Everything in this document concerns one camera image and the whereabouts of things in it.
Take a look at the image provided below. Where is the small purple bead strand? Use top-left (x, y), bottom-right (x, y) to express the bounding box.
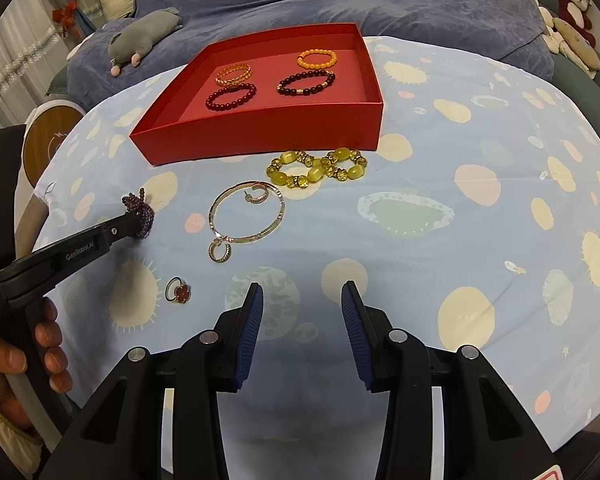
top-left (121, 188), bottom-right (155, 240)

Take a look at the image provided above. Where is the ring with red flower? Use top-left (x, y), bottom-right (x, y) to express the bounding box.
top-left (163, 275), bottom-right (193, 306)

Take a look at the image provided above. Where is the thin rose gold bangle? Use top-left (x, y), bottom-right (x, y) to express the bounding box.
top-left (208, 181), bottom-right (286, 244)

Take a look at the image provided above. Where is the rose gold hoop earring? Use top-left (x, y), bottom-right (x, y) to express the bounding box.
top-left (244, 182), bottom-right (270, 205)

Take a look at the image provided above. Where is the dark red bead bracelet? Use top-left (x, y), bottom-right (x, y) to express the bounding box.
top-left (204, 81), bottom-right (258, 112)

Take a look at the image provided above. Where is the yellow green stone bracelet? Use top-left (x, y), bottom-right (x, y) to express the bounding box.
top-left (264, 145), bottom-right (370, 191)

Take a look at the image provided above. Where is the gold chain bracelet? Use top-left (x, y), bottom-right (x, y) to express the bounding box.
top-left (213, 62), bottom-right (254, 87)

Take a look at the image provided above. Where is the dark bead bracelet gold accent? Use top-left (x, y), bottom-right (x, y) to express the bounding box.
top-left (276, 70), bottom-right (336, 96)

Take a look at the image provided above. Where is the orange yellow bead bracelet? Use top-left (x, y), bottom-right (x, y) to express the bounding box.
top-left (296, 46), bottom-right (340, 70)

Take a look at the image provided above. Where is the person's left hand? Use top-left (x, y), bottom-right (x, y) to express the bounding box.
top-left (0, 298), bottom-right (73, 431)

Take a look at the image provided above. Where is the round white wooden device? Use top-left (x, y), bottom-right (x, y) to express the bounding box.
top-left (15, 100), bottom-right (85, 256)

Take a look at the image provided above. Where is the light blue patterned tablecloth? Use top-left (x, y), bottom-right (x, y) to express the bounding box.
top-left (38, 37), bottom-right (600, 446)

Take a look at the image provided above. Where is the red shallow cardboard tray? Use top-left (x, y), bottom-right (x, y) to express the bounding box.
top-left (130, 23), bottom-right (384, 166)

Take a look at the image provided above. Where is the grey mouse plush toy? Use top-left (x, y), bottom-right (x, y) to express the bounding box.
top-left (107, 8), bottom-right (183, 77)

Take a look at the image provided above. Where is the white sheer curtain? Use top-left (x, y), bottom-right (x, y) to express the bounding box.
top-left (0, 0), bottom-right (69, 127)

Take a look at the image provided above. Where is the red bow curtain tie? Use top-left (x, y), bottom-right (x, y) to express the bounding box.
top-left (52, 0), bottom-right (81, 38)

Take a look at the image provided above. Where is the beige cushion plush toy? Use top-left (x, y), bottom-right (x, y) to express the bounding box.
top-left (539, 6), bottom-right (600, 79)

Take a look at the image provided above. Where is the blue grey bed blanket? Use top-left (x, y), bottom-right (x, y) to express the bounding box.
top-left (67, 0), bottom-right (554, 110)

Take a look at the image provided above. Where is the red monkey plush toy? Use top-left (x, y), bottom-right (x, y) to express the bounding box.
top-left (558, 0), bottom-right (596, 48)

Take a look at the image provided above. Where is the small rose gold double ring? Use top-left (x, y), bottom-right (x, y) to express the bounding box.
top-left (206, 238), bottom-right (233, 265)

